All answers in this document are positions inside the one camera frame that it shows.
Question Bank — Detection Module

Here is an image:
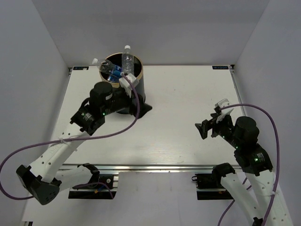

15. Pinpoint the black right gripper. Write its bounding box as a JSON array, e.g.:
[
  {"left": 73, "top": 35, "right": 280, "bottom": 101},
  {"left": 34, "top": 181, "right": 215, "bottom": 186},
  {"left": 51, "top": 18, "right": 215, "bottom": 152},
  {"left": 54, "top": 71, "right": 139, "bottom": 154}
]
[{"left": 195, "top": 112, "right": 242, "bottom": 149}]

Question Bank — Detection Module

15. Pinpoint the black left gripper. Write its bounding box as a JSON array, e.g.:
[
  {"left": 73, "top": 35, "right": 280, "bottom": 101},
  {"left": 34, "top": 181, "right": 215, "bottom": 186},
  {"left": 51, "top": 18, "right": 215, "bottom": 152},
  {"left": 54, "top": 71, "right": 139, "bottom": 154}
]
[{"left": 101, "top": 88, "right": 152, "bottom": 119}]

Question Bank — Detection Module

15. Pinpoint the clear bottle blue label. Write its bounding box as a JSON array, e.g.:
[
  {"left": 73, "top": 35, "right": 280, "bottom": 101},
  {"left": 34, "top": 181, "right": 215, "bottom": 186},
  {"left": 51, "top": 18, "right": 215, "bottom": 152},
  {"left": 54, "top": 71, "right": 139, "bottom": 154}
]
[{"left": 92, "top": 58, "right": 122, "bottom": 82}]

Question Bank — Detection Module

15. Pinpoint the clear bottle white cap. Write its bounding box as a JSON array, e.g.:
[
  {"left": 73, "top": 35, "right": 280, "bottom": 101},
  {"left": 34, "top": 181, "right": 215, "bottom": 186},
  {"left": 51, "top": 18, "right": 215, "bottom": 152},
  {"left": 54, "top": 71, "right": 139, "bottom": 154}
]
[{"left": 121, "top": 45, "right": 135, "bottom": 75}]

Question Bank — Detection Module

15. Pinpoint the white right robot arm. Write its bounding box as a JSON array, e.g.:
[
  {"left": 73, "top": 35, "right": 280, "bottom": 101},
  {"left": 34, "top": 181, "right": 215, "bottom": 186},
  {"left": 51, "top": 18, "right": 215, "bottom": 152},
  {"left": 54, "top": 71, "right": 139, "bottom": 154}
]
[{"left": 195, "top": 113, "right": 293, "bottom": 226}]

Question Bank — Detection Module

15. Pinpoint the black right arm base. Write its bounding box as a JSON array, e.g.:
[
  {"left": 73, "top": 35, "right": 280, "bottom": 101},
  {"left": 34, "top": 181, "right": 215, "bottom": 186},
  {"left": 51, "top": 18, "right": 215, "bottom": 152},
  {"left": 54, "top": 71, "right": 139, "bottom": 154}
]
[{"left": 191, "top": 173, "right": 233, "bottom": 201}]

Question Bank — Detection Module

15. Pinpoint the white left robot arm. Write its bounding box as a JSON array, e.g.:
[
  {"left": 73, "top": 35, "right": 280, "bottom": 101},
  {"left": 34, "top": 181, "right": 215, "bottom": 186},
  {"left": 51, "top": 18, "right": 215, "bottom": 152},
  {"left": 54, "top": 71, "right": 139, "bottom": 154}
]
[{"left": 16, "top": 82, "right": 152, "bottom": 205}]

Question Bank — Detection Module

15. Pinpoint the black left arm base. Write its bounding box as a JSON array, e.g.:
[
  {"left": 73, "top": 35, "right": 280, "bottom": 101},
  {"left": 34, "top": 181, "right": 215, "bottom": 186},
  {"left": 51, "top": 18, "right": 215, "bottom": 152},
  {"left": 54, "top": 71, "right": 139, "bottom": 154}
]
[{"left": 68, "top": 173, "right": 119, "bottom": 200}]

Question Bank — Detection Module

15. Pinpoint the dark bin with gold rim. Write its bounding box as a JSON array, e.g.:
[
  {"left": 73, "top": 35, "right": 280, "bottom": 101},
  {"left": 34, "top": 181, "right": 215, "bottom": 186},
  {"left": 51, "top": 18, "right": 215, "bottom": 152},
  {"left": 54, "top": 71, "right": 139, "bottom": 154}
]
[{"left": 99, "top": 53, "right": 145, "bottom": 102}]

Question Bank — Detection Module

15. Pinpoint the blue sticker right corner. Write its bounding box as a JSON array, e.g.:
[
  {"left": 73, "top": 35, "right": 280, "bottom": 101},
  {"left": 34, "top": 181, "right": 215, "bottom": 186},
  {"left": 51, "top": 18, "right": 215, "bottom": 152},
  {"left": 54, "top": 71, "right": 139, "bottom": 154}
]
[{"left": 212, "top": 65, "right": 229, "bottom": 70}]

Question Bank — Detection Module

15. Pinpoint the blue sticker corner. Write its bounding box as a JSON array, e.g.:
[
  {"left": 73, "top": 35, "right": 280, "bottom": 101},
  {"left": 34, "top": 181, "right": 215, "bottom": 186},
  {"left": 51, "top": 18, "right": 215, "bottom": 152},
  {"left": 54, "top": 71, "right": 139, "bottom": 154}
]
[
  {"left": 212, "top": 65, "right": 229, "bottom": 70},
  {"left": 73, "top": 66, "right": 89, "bottom": 71}
]

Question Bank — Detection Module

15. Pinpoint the blue sticker left corner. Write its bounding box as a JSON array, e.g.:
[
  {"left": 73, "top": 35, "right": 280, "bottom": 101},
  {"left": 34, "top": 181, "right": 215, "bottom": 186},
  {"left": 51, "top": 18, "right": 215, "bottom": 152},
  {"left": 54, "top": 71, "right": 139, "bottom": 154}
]
[{"left": 73, "top": 66, "right": 89, "bottom": 71}]

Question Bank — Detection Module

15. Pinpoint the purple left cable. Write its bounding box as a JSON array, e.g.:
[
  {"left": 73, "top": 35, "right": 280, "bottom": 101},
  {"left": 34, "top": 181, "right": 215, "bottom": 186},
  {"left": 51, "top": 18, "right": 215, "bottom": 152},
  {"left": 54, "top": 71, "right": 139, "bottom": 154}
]
[{"left": 0, "top": 73, "right": 142, "bottom": 201}]

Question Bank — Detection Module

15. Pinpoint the purple cable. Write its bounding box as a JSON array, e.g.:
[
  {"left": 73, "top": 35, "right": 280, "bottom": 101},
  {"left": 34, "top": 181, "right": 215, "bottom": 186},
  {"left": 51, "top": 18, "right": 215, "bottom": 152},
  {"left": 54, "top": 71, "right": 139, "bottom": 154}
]
[
  {"left": 0, "top": 73, "right": 142, "bottom": 201},
  {"left": 216, "top": 103, "right": 280, "bottom": 226}
]

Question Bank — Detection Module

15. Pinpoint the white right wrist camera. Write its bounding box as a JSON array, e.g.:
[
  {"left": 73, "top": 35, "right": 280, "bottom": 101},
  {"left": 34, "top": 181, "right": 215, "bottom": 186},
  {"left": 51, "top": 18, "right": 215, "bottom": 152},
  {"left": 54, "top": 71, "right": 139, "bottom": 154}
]
[{"left": 214, "top": 98, "right": 233, "bottom": 123}]

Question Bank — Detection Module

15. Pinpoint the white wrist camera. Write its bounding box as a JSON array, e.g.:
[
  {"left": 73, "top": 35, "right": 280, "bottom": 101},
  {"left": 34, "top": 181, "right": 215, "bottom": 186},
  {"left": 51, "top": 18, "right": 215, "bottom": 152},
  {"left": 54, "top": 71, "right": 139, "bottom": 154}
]
[
  {"left": 214, "top": 98, "right": 233, "bottom": 123},
  {"left": 119, "top": 72, "right": 139, "bottom": 97}
]

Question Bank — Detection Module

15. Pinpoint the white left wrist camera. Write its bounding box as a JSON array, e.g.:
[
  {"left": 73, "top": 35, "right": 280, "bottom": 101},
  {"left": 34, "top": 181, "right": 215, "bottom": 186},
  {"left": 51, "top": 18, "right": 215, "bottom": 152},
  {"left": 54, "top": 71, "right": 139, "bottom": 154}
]
[{"left": 119, "top": 72, "right": 139, "bottom": 97}]

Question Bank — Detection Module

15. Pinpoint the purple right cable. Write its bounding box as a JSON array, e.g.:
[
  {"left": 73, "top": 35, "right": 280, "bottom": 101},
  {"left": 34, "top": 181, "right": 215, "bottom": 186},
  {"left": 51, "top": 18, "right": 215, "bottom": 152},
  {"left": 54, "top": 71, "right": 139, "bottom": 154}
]
[{"left": 216, "top": 103, "right": 280, "bottom": 226}]

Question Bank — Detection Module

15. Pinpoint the aluminium rail front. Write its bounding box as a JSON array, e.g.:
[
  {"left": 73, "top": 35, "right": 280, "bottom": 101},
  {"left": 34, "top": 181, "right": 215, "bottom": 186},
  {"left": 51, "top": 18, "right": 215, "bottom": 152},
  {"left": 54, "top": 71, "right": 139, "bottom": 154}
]
[{"left": 61, "top": 163, "right": 243, "bottom": 174}]

